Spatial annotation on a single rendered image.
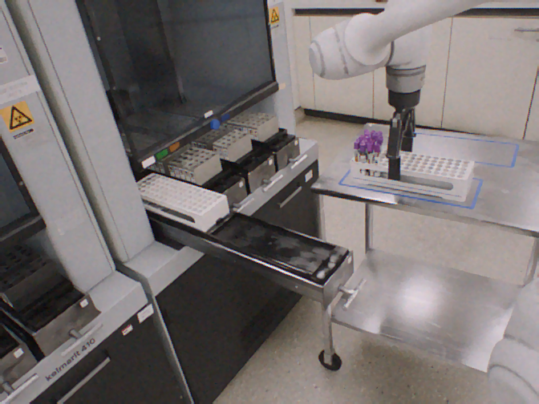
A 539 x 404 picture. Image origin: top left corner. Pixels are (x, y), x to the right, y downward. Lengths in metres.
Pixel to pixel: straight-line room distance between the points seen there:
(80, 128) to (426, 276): 1.27
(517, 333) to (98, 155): 0.89
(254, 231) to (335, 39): 0.49
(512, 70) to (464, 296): 1.73
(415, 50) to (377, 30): 0.18
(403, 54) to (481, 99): 2.17
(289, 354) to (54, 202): 1.13
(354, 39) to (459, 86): 2.30
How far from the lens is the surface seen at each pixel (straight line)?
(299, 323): 1.93
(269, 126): 1.51
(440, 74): 3.19
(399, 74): 1.06
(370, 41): 0.90
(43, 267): 1.08
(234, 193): 1.31
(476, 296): 1.70
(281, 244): 1.04
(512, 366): 0.71
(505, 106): 3.15
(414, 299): 1.64
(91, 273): 1.17
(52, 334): 1.06
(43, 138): 1.02
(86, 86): 1.05
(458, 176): 1.15
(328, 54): 0.92
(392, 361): 1.82
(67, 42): 1.03
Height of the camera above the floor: 1.45
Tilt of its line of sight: 33 degrees down
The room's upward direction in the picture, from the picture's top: 8 degrees counter-clockwise
